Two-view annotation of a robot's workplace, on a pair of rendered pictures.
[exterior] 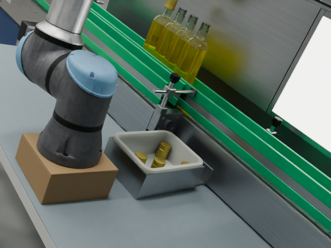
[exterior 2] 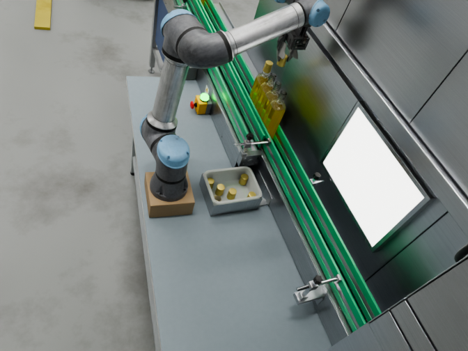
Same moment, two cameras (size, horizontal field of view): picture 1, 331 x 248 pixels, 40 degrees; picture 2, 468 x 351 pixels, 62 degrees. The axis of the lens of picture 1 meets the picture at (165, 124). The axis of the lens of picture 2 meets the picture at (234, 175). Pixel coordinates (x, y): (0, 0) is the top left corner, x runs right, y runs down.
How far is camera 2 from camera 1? 0.75 m
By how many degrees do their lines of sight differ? 28
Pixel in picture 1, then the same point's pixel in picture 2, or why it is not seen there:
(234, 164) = (281, 200)
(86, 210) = (174, 223)
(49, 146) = (152, 187)
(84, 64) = (166, 149)
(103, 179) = (185, 207)
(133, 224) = (200, 235)
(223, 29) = (304, 90)
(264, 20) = (326, 95)
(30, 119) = not seen: hidden behind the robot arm
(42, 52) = (149, 133)
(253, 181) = (288, 216)
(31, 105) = not seen: hidden behind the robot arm
